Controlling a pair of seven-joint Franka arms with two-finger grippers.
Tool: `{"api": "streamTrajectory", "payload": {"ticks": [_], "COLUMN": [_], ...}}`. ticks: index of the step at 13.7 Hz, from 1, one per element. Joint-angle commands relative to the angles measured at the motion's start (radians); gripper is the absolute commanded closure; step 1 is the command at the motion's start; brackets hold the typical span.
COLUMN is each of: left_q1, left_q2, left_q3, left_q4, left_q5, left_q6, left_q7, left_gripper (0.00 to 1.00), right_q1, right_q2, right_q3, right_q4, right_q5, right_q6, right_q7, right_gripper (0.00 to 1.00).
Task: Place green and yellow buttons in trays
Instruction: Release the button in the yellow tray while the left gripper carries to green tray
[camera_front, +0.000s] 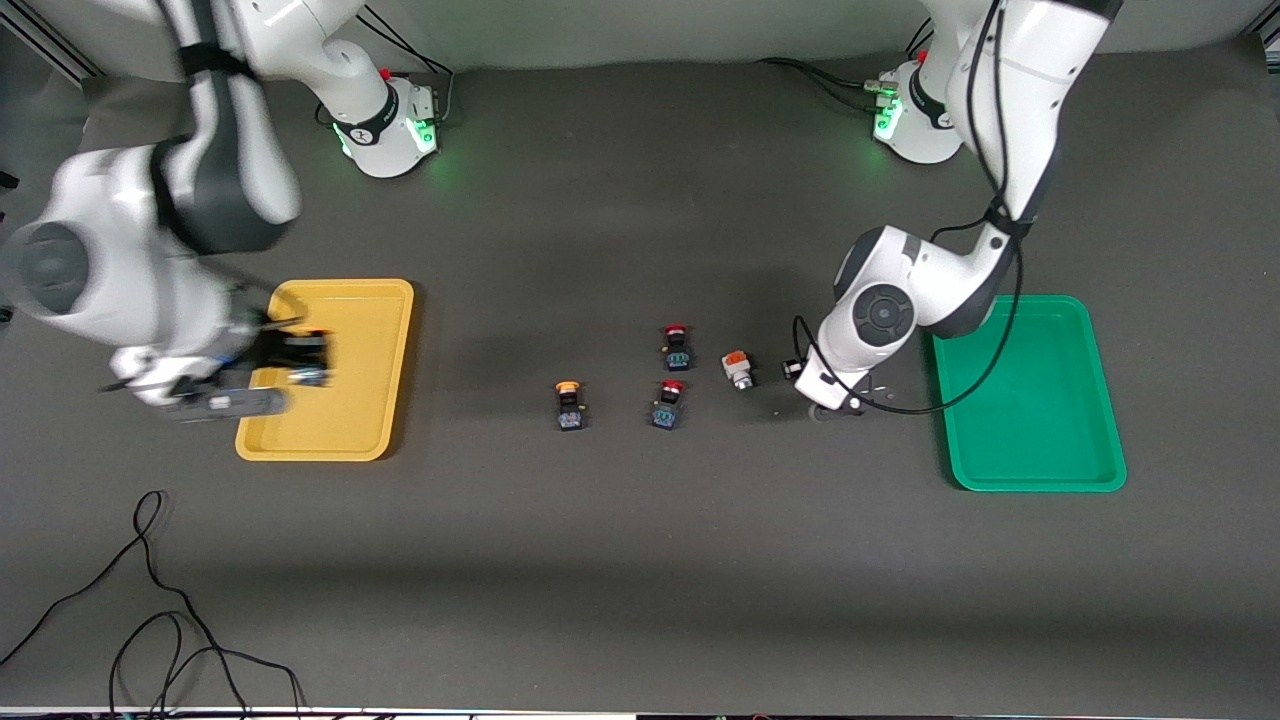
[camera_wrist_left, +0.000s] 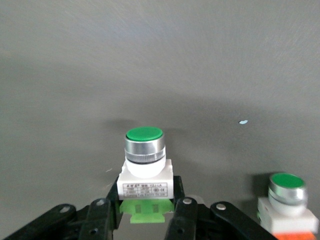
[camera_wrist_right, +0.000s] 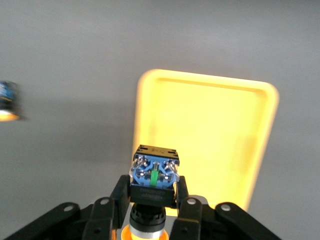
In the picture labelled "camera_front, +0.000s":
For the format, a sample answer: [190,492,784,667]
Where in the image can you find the dark grey table mat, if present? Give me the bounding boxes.
[0,40,1280,713]

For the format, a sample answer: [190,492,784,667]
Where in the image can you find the short black loose cable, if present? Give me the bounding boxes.
[110,612,306,719]

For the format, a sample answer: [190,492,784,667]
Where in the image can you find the black right base cable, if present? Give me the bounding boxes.
[355,5,456,126]

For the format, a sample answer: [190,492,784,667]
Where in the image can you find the long black loose cable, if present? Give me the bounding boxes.
[0,490,251,719]

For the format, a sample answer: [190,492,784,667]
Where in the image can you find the black left base cable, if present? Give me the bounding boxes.
[755,57,881,91]
[800,65,886,111]

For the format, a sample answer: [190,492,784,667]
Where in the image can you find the black base cable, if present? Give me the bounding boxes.
[800,65,886,111]
[755,57,881,91]
[355,5,456,126]

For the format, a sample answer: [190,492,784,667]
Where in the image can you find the aluminium frame rail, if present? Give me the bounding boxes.
[5,22,101,86]

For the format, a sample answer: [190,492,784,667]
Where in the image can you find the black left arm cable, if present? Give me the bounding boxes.
[793,0,1023,413]

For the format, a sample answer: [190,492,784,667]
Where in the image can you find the yellow plastic tray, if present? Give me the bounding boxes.
[235,278,416,463]

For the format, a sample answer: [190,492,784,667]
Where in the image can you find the green plastic tray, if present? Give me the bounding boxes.
[932,294,1128,493]

